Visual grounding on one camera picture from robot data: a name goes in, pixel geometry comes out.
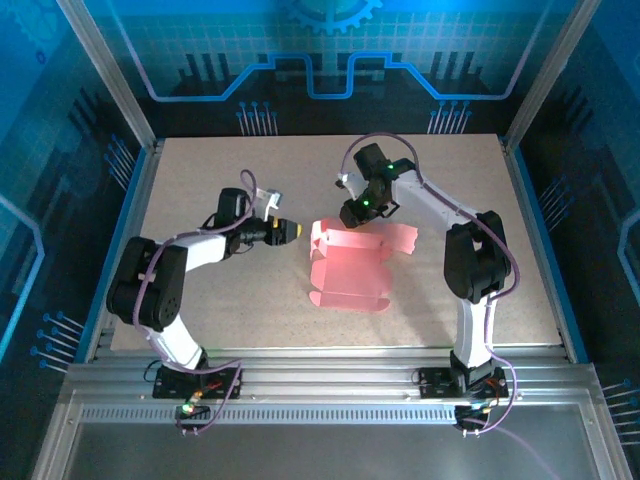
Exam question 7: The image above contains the pink paper box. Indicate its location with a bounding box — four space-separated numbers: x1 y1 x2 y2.
308 217 420 314

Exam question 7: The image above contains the blue table edge strip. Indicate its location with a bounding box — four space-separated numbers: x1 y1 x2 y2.
511 146 591 363
73 146 152 363

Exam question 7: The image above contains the aluminium mounting beam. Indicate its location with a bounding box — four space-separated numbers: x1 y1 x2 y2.
58 344 609 406

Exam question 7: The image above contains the slotted aluminium strip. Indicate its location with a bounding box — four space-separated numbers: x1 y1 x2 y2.
79 405 459 425

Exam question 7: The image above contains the small black connector board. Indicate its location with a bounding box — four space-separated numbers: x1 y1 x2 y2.
453 404 496 427
174 402 212 420

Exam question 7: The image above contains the grey metal sheet panel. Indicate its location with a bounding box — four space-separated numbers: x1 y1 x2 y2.
64 424 601 480

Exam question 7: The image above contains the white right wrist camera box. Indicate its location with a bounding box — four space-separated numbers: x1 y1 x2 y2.
334 169 366 199

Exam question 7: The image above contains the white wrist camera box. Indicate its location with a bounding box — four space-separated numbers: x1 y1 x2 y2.
254 186 282 218
334 169 366 199

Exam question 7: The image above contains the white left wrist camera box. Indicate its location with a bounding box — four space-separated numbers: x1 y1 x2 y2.
254 186 282 218

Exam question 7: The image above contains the aluminium side rail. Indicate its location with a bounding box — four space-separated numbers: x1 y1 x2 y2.
83 138 166 364
499 137 577 362

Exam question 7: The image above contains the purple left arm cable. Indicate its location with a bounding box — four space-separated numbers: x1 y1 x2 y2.
134 168 274 437

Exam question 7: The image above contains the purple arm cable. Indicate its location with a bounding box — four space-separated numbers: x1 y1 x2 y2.
341 132 524 437
134 168 274 437

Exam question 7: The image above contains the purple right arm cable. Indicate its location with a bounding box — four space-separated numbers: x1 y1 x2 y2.
341 132 524 437

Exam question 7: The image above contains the aluminium frame post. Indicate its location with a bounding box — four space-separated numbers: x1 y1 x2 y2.
55 0 160 151
503 0 600 151

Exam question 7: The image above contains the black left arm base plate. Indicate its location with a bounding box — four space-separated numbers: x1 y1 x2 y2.
152 367 242 400

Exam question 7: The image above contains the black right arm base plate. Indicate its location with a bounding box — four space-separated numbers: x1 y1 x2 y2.
418 367 507 400

